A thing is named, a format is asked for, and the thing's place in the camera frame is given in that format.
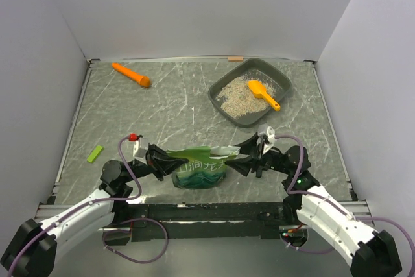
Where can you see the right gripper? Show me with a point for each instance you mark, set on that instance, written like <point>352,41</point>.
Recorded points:
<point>248,146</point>

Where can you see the orange carrot toy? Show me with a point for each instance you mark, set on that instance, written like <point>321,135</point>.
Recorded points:
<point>142,80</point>

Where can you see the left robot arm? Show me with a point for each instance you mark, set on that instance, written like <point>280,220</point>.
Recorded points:
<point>35,247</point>

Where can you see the brown tape piece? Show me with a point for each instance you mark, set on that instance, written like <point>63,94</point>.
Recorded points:
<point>235,59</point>

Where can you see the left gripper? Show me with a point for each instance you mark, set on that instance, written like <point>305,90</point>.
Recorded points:
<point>160,163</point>

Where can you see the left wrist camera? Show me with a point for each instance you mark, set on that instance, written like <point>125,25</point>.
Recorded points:
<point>140,147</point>

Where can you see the black base bar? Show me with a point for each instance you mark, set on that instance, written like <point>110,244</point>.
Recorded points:
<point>145,222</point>

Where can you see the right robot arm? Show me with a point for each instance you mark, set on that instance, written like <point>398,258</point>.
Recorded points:
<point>367,251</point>

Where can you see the yellow plastic scoop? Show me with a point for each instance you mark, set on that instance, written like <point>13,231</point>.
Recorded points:
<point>260,92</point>

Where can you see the litter granules pile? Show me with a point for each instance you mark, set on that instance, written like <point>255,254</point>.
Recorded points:
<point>237,100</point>

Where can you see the green litter bag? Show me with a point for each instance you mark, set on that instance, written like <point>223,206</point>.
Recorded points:
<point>206,166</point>

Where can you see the green rectangular block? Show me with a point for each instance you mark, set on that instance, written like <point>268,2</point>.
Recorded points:
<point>95,153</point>

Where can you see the grey litter box tray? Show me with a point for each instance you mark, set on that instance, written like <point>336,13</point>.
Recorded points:
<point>257,68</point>

